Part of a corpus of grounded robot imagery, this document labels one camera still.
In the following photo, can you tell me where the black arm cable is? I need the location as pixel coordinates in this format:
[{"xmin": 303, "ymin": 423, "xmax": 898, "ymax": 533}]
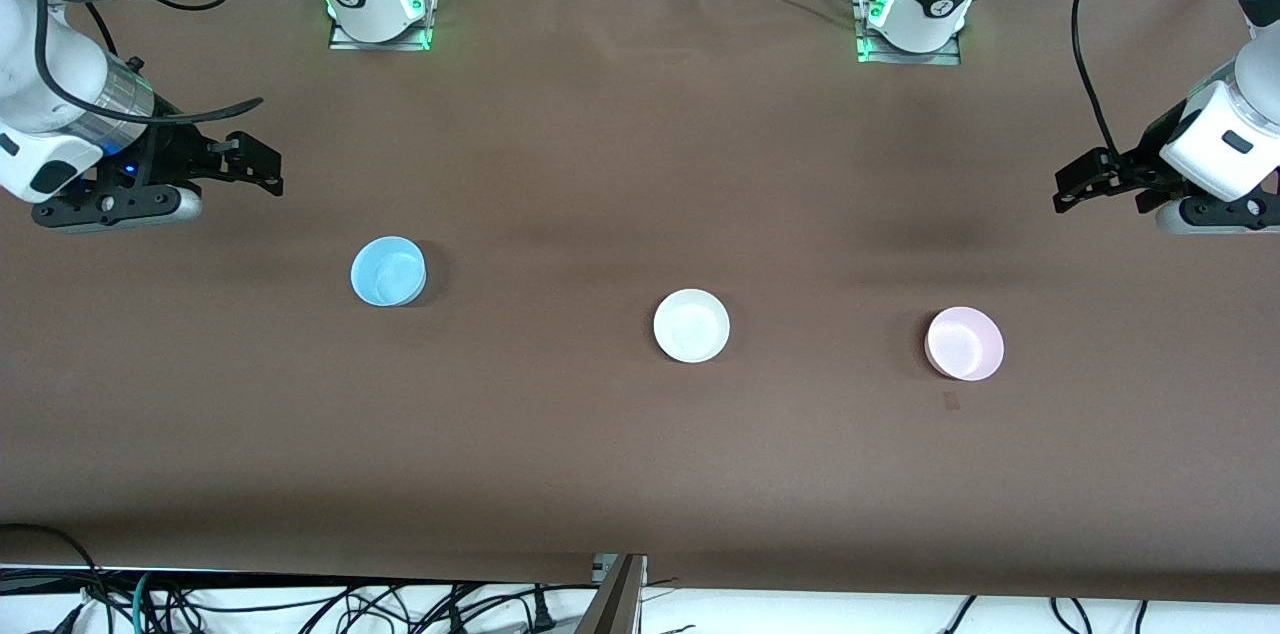
[
  {"xmin": 1070, "ymin": 0, "xmax": 1256, "ymax": 177},
  {"xmin": 5, "ymin": 0, "xmax": 264, "ymax": 127}
]

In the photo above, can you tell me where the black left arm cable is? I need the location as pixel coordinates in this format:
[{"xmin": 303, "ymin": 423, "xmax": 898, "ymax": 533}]
[{"xmin": 1070, "ymin": 0, "xmax": 1256, "ymax": 177}]

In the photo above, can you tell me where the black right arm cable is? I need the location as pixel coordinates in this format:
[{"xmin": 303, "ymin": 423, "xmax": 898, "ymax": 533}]
[{"xmin": 5, "ymin": 0, "xmax": 264, "ymax": 127}]

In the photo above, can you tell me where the white plastic bowl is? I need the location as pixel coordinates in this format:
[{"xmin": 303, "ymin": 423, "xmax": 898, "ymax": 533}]
[{"xmin": 653, "ymin": 289, "xmax": 731, "ymax": 364}]

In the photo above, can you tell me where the aluminium profile beam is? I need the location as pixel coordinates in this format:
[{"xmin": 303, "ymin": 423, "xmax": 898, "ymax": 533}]
[{"xmin": 575, "ymin": 554, "xmax": 648, "ymax": 634}]

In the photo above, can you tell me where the thick black floor cable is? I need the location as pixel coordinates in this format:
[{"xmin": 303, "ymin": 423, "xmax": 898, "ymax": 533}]
[{"xmin": 0, "ymin": 522, "xmax": 106, "ymax": 607}]

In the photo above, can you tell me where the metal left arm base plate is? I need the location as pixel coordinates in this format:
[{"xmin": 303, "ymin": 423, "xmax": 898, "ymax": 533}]
[{"xmin": 854, "ymin": 0, "xmax": 964, "ymax": 67}]

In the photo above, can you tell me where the light blue plastic bowl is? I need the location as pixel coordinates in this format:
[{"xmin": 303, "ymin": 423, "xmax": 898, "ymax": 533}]
[{"xmin": 350, "ymin": 235, "xmax": 428, "ymax": 308}]

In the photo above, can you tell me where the pink plastic bowl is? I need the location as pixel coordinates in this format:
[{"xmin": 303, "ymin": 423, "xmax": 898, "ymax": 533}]
[{"xmin": 925, "ymin": 306, "xmax": 1005, "ymax": 382}]

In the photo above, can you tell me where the brown table cover sheet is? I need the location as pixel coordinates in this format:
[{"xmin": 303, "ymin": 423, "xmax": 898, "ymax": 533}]
[{"xmin": 0, "ymin": 0, "xmax": 1280, "ymax": 605}]

